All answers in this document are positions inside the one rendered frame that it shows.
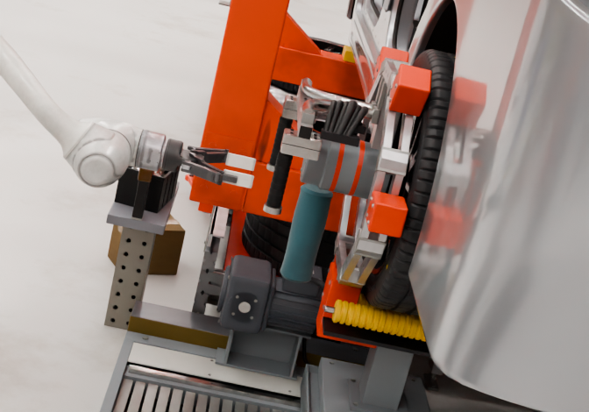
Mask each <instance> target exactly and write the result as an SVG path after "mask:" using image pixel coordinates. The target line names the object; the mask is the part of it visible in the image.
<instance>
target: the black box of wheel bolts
mask: <svg viewBox="0 0 589 412"><path fill-rule="evenodd" d="M180 168H181V166H179V168H178V171H177V172H170V171H167V170H163V169H162V167H160V169H159V171H157V172H156V171H153V178H152V181H151V182H150V184H149V189H148V193H147V198H146V202H145V210H147V211H150V212H153V213H158V212H159V211H160V210H161V209H162V208H163V207H164V206H165V205H166V204H167V203H168V202H169V201H170V200H171V199H172V198H173V197H174V194H175V190H176V185H177V181H178V177H179V172H180ZM138 171H139V168H138V167H127V169H126V171H125V172H124V174H123V175H122V177H121V178H120V179H119V180H118V183H117V191H116V196H115V201H114V202H118V203H122V204H124V205H128V206H132V207H134V203H135V198H136V194H137V189H138Z"/></svg>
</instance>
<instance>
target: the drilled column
mask: <svg viewBox="0 0 589 412"><path fill-rule="evenodd" d="M155 237H156V234H155V233H151V232H147V231H140V230H135V229H131V228H127V227H123V230H122V235H121V239H120V244H119V249H118V254H117V262H116V266H115V271H114V276H113V281H112V285H111V290H110V298H109V302H108V308H107V312H106V317H105V321H104V325H106V326H110V327H115V328H119V329H123V330H127V329H128V324H129V320H130V315H131V312H132V309H133V306H134V303H135V301H141V302H142V301H143V297H144V292H145V285H146V280H147V275H148V271H149V266H150V262H151V258H152V254H153V246H154V241H155ZM111 318H112V320H111Z"/></svg>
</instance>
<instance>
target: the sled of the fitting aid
mask: <svg viewBox="0 0 589 412"><path fill-rule="evenodd" d="M301 412H320V405H319V386H318V366H313V365H309V364H306V366H305V370H304V374H303V376H302V383H301Z"/></svg>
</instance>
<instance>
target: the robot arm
mask: <svg viewBox="0 0 589 412"><path fill-rule="evenodd" d="M0 75H1V76H2V77H3V79H4V80H5V81H6V82H7V84H8V85H9V86H10V87H11V89H12V90H13V91H14V92H15V94H16V95H17V96H18V97H19V99H20V100H21V101H22V102H23V104H24V105H25V106H26V107H27V109H28V110H29V111H30V112H31V113H32V114H33V115H34V116H35V117H36V119H37V120H38V121H39V122H40V123H41V124H42V125H43V126H44V128H45V129H46V130H47V131H48V132H49V133H50V134H51V135H52V136H53V137H54V138H55V139H56V140H57V141H58V142H59V143H60V145H61V148H62V152H63V158H64V159H65V160H66V161H67V163H68V164H69V165H70V166H71V168H73V170H74V172H75V174H76V176H77V177H78V178H79V179H80V181H82V182H83V183H84V184H86V185H88V186H90V187H92V188H104V187H108V186H109V185H111V184H113V183H115V182H116V181H118V180H119V179H120V178H121V177H122V175H123V174H124V172H125V171H126V169H127V167H138V168H144V169H148V170H153V171H156V172H157V171H159V169H160V167H162V169H163V170H167V171H170V172H177V171H178V168H179V166H181V171H182V172H185V173H188V174H192V175H195V176H197V177H200V178H202V179H204V180H207V181H211V182H213V183H215V184H217V185H222V182H225V183H229V184H233V185H237V186H241V187H245V188H252V183H253V179H254V175H250V174H243V173H239V172H235V171H231V170H227V169H224V171H223V170H221V169H219V168H217V167H214V166H212V165H210V164H209V163H225V165H227V166H231V167H238V168H243V169H246V170H251V171H254V167H255V163H256V159H254V158H250V157H245V156H242V155H237V154H234V153H229V150H228V149H216V148H204V147H195V146H188V149H187V150H184V149H183V142H182V141H180V140H177V139H168V140H166V138H167V136H166V134H163V133H158V132H155V131H148V130H144V129H140V128H138V127H136V126H135V125H133V124H129V123H126V122H123V121H119V120H116V119H111V118H106V117H85V118H81V119H80V120H79V121H78V120H76V119H74V118H72V117H70V116H69V115H68V114H67V113H66V112H65V111H64V110H62V109H61V108H60V107H59V106H58V105H57V104H56V103H55V101H54V100H53V99H52V98H51V97H50V96H49V95H48V93H47V92H46V90H45V89H44V88H43V86H42V85H41V84H40V82H39V81H38V79H37V78H36V77H35V76H34V74H33V73H32V71H31V70H30V69H29V68H28V67H27V66H26V64H25V63H24V61H23V60H22V59H21V57H20V56H19V55H18V53H17V52H16V51H15V50H14V49H13V48H12V46H11V45H10V44H9V43H8V42H7V41H6V40H5V39H4V38H3V37H2V36H1V35H0Z"/></svg>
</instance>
